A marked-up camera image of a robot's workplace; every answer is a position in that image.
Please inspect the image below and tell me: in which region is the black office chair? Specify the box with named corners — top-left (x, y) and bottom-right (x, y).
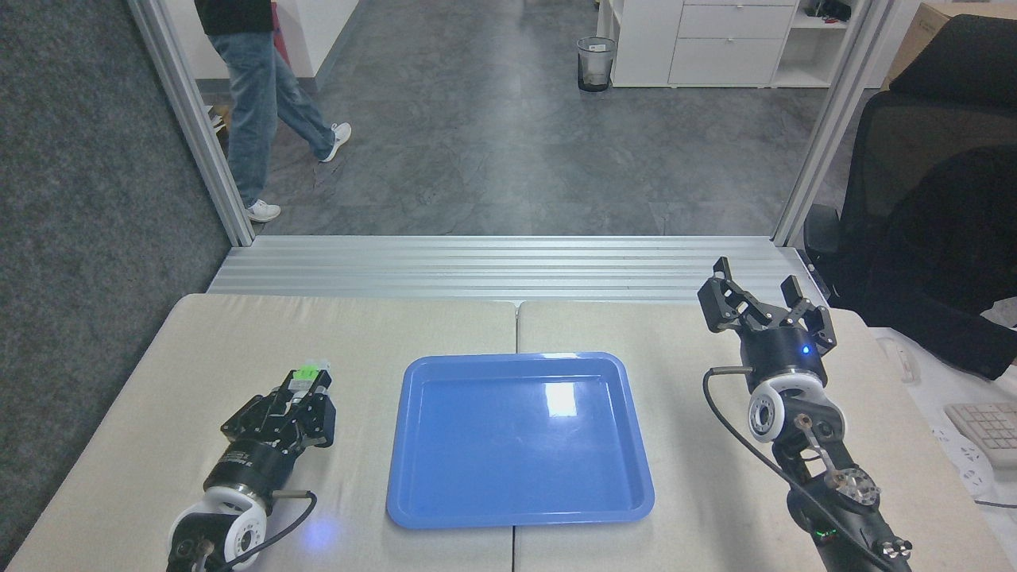
top-left (802, 14), bottom-right (1017, 319)

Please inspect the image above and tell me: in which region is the white keyboard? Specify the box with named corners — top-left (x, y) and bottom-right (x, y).
top-left (943, 401), bottom-right (1017, 470)

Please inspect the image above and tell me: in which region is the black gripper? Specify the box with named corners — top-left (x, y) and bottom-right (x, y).
top-left (697, 256), bottom-right (838, 392)
top-left (203, 370), bottom-right (337, 504)

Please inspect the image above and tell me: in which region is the ribbed aluminium rail bed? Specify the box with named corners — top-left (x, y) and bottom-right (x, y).
top-left (206, 234), bottom-right (833, 307)

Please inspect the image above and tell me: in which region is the silver aluminium post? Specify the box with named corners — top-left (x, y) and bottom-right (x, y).
top-left (127, 0), bottom-right (256, 248)
top-left (770, 0), bottom-right (904, 248)

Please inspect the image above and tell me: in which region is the mesh waste bin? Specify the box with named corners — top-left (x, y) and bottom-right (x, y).
top-left (577, 37), bottom-right (617, 93)

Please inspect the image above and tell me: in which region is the green and white switch part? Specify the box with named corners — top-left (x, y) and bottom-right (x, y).
top-left (288, 361), bottom-right (334, 396)

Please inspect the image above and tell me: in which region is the red fire extinguisher cabinet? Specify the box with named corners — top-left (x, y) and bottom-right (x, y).
top-left (271, 2), bottom-right (292, 69)

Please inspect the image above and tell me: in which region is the blue plastic tray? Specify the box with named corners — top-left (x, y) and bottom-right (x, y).
top-left (386, 352), bottom-right (656, 531)

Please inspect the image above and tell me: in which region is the white cabinet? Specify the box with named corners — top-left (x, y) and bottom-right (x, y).
top-left (596, 0), bottom-right (857, 89)

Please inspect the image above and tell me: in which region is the cardboard box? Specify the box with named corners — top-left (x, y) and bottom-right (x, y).
top-left (881, 2), bottom-right (978, 90)

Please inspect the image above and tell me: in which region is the white computer mouse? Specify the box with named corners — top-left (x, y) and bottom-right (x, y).
top-left (874, 337), bottom-right (922, 385)

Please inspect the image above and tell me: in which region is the white power strip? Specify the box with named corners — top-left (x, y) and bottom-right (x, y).
top-left (930, 424), bottom-right (996, 499)

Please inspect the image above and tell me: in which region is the walking person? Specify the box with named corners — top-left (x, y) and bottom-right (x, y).
top-left (194, 0), bottom-right (353, 224)

